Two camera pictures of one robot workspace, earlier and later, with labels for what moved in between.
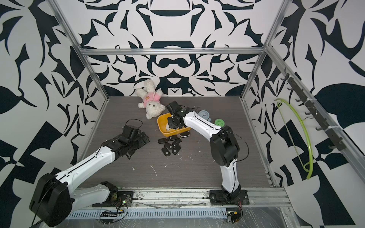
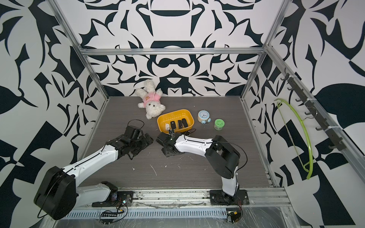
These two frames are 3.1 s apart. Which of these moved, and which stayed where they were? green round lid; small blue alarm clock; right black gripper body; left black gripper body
Moved: right black gripper body
Stayed: green round lid; small blue alarm clock; left black gripper body
